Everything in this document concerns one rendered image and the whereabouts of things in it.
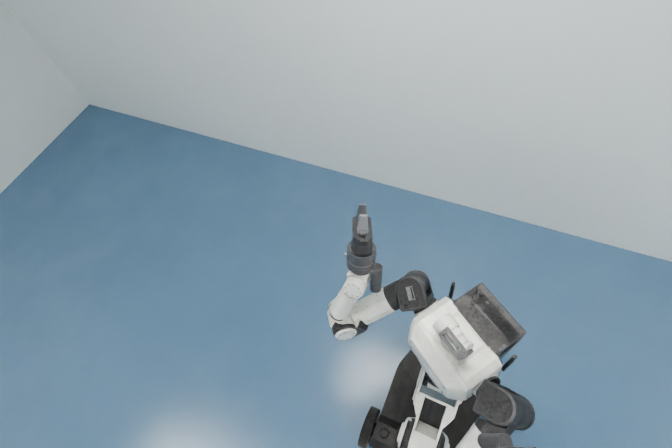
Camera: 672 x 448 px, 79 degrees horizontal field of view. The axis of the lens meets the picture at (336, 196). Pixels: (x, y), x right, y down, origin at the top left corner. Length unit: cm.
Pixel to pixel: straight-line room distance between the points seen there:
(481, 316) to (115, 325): 249
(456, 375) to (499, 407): 13
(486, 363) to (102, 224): 310
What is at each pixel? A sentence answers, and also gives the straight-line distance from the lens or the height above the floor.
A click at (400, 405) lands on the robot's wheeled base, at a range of 240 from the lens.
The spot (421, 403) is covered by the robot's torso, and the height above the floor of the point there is 76.
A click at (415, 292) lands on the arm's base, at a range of 141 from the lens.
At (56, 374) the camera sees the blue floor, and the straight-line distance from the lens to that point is 339.
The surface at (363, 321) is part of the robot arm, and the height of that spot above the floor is 112.
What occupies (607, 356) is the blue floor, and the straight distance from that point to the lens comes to 285.
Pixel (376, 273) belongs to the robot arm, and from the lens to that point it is 126.
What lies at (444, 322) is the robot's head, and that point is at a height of 133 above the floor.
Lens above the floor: 255
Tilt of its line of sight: 55 degrees down
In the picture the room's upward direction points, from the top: 14 degrees counter-clockwise
